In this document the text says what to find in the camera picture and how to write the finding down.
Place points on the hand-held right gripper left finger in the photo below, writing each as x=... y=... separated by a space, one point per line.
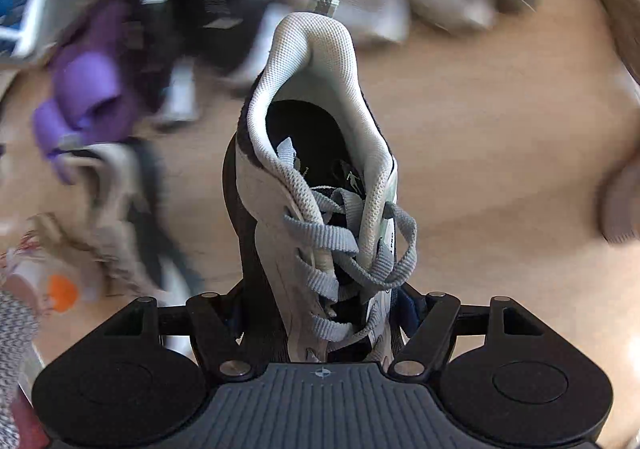
x=215 y=329

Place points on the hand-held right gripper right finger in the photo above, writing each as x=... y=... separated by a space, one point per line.
x=412 y=319

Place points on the purple slipper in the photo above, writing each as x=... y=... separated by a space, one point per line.
x=50 y=129
x=100 y=79

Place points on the grey white lace-up sneaker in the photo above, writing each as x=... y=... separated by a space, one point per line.
x=310 y=129

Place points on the teal black sneaker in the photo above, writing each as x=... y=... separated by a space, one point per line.
x=150 y=29
x=220 y=19

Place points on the person's grey knit clothing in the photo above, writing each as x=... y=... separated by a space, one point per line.
x=15 y=354

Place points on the white shelf rack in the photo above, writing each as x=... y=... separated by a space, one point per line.
x=37 y=14

